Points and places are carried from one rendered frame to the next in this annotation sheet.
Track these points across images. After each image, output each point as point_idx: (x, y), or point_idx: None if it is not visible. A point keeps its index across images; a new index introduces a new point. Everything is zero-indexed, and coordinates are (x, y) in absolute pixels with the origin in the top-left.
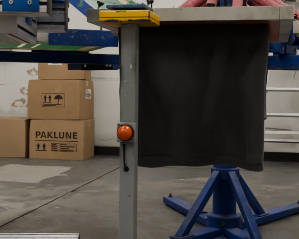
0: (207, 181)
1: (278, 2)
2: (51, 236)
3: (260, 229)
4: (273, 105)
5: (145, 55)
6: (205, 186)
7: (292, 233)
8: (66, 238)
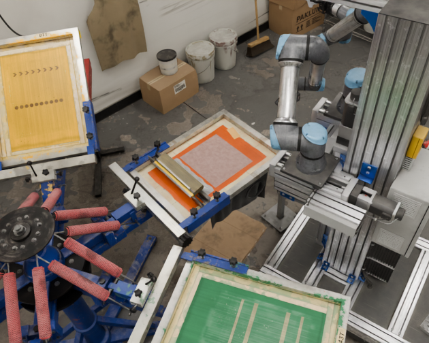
0: (108, 322)
1: (28, 204)
2: (274, 273)
3: (65, 337)
4: None
5: None
6: (114, 321)
7: (60, 314)
8: (269, 266)
